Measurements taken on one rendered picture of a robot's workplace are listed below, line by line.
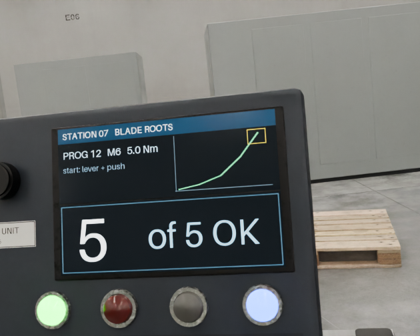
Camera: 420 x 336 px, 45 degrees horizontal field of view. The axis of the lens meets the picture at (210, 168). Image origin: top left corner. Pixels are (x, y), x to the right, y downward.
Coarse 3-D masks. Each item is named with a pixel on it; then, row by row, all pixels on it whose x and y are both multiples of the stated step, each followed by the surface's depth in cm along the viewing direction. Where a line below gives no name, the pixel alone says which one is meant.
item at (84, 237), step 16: (64, 208) 37; (80, 208) 37; (96, 208) 37; (112, 208) 36; (64, 224) 37; (80, 224) 37; (96, 224) 37; (112, 224) 36; (64, 240) 37; (80, 240) 37; (96, 240) 36; (112, 240) 36; (64, 256) 37; (80, 256) 37; (96, 256) 36; (112, 256) 36; (64, 272) 37; (80, 272) 36; (96, 272) 36; (112, 272) 36
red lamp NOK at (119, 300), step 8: (112, 296) 35; (120, 296) 35; (128, 296) 35; (104, 304) 36; (112, 304) 35; (120, 304) 35; (128, 304) 35; (136, 304) 35; (104, 312) 35; (112, 312) 35; (120, 312) 35; (128, 312) 35; (136, 312) 35; (104, 320) 36; (112, 320) 35; (120, 320) 35; (128, 320) 35
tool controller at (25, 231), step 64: (0, 128) 39; (64, 128) 38; (128, 128) 37; (192, 128) 36; (256, 128) 35; (0, 192) 37; (64, 192) 37; (128, 192) 36; (192, 192) 35; (256, 192) 35; (0, 256) 38; (128, 256) 36; (192, 256) 35; (256, 256) 34; (0, 320) 37; (320, 320) 33
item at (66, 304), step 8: (48, 296) 37; (56, 296) 36; (64, 296) 36; (40, 304) 36; (48, 304) 36; (56, 304) 36; (64, 304) 36; (40, 312) 36; (48, 312) 36; (56, 312) 36; (64, 312) 36; (40, 320) 37; (48, 320) 36; (56, 320) 36; (64, 320) 36; (48, 328) 36; (56, 328) 36
